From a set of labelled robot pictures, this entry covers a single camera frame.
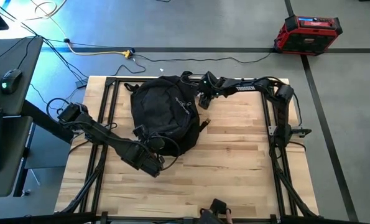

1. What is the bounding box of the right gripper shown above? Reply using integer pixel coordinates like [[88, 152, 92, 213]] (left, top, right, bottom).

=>
[[198, 71, 226, 110]]

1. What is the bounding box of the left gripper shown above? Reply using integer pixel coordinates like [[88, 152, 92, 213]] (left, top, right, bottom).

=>
[[132, 124, 167, 156]]

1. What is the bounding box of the black backpack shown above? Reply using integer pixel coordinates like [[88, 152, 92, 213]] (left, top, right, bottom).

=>
[[124, 70, 211, 157]]

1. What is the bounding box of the black handheld device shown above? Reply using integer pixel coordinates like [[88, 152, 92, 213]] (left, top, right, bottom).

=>
[[209, 198, 228, 216]]

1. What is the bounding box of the person's hand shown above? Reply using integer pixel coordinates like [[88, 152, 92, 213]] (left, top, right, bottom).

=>
[[198, 207, 234, 224]]

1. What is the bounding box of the red black jobsite radio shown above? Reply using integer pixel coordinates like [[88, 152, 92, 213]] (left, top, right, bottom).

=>
[[273, 14, 344, 57]]

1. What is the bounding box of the dark grey desk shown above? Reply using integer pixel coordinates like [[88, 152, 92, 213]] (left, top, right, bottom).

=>
[[0, 36, 76, 200]]

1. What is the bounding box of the black computer mouse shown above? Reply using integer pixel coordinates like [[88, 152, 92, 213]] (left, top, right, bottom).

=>
[[0, 68, 24, 95]]

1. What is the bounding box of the long black power cable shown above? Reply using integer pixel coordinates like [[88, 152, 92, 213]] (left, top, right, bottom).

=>
[[131, 51, 272, 65]]

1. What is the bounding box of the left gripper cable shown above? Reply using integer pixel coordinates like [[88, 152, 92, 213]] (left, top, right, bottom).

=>
[[156, 134, 182, 171]]

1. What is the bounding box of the black metal table frame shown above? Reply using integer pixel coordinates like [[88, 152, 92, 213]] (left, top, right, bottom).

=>
[[55, 76, 321, 224]]

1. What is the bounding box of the short black floor cable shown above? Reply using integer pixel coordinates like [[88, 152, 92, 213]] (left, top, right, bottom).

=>
[[112, 55, 147, 77]]

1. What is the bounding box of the yellow extension cord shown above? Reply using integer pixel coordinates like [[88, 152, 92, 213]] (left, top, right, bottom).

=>
[[18, 0, 134, 60]]

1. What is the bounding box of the black floor cable bundle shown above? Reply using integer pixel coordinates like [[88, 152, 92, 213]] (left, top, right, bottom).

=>
[[0, 0, 90, 82]]

